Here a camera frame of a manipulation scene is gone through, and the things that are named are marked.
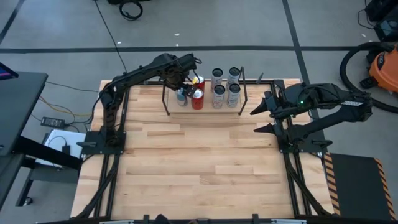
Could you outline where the orange shop vacuum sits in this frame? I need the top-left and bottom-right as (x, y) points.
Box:
(368, 43), (398, 94)
(338, 41), (398, 114)

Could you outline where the silver blue Red Bull can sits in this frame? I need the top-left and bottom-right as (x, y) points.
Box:
(176, 88), (189, 107)

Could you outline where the laptop screen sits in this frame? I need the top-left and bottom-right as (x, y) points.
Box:
(0, 61), (19, 81)

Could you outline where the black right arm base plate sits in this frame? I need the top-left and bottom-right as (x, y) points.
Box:
(276, 129), (333, 154)

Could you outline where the long black floor cable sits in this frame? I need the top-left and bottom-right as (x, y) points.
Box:
(93, 0), (130, 80)

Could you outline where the coiled black cable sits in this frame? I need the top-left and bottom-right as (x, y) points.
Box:
(119, 0), (144, 22)

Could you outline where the white Celsius can blue band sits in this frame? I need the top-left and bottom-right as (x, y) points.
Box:
(226, 83), (242, 108)

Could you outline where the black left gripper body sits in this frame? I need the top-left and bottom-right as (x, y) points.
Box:
(166, 53), (198, 98)

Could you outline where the black aluminium rig frame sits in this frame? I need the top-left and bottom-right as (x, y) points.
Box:
(74, 77), (335, 224)

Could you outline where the yellow cable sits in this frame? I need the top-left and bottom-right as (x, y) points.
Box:
(39, 95), (94, 118)

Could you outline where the black hazard striped mat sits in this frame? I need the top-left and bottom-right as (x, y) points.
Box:
(322, 152), (397, 222)

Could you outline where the white strip on frame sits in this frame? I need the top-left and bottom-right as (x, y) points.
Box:
(99, 219), (135, 224)
(270, 219), (308, 224)

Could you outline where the wooden shelf with black legs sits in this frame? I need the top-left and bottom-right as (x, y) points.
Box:
(161, 66), (249, 117)

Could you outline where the black equipment case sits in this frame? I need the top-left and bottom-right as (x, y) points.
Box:
(365, 0), (398, 42)

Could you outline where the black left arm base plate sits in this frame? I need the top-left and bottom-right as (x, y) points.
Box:
(76, 130), (127, 156)

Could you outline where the white Celsius Arctic can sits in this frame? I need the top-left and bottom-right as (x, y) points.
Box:
(227, 67), (241, 90)

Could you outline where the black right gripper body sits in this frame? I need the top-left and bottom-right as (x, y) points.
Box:
(264, 80), (298, 139)

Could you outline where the black power adapter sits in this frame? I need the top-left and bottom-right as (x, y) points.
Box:
(40, 116), (66, 128)

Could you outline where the white Celsius can red band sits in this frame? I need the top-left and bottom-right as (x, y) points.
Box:
(210, 68), (224, 91)

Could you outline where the red soda can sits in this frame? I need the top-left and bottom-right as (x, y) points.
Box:
(193, 75), (206, 91)
(190, 88), (205, 110)

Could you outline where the white flat box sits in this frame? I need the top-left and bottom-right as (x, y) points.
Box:
(35, 129), (87, 169)

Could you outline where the black desk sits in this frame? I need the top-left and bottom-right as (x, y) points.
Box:
(0, 70), (83, 212)

